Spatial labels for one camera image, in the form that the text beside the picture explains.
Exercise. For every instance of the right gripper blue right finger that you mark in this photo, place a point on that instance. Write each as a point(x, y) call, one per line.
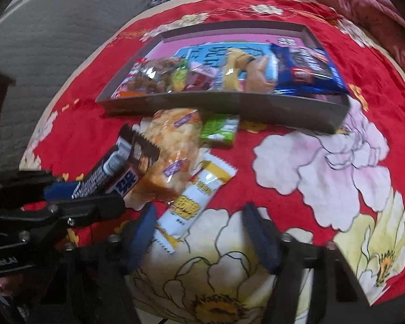
point(265, 238)

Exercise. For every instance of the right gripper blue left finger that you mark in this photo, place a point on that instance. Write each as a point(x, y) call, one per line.
point(137, 237)

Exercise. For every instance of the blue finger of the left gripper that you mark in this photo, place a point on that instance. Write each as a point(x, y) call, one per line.
point(60, 190)
point(83, 212)

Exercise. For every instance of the dark Snickers bar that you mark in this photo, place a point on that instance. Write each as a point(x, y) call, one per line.
point(122, 167)

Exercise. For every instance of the white yellow wafer bar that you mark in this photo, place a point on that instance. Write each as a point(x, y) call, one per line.
point(186, 208)

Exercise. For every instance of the yellow rice cracker bag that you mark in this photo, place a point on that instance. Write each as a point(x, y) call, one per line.
point(177, 133)

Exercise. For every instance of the red panda candy pack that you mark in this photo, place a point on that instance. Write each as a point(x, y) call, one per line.
point(132, 84)

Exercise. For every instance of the orange-edged clear biscuit bag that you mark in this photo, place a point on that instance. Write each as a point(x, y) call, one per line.
point(157, 74)

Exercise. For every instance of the small purple candy box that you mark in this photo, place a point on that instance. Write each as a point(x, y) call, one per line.
point(199, 76)

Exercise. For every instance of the orange clear snack pack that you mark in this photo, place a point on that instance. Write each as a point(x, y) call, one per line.
point(260, 76)

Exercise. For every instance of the blue Oreo cookie pack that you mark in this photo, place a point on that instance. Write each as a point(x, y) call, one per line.
point(306, 71)

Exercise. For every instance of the yellow Alpenliebe candy pack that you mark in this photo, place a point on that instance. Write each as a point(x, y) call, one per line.
point(234, 63)

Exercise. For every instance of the corn shaped lollipop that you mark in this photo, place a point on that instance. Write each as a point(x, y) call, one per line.
point(179, 76)

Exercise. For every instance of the red floral blanket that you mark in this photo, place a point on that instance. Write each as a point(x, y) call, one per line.
point(348, 187)

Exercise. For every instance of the green small snack pack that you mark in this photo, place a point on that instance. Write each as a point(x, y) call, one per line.
point(220, 129)

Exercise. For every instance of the grey box lid tray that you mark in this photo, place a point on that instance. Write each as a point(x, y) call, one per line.
point(322, 113)

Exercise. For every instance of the grey quilted headboard cover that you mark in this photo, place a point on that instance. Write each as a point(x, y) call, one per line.
point(41, 43)

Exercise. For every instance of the pink book in tray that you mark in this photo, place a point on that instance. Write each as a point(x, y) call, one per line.
point(209, 50)

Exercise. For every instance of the beige bed sheet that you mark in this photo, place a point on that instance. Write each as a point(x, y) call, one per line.
point(380, 77)

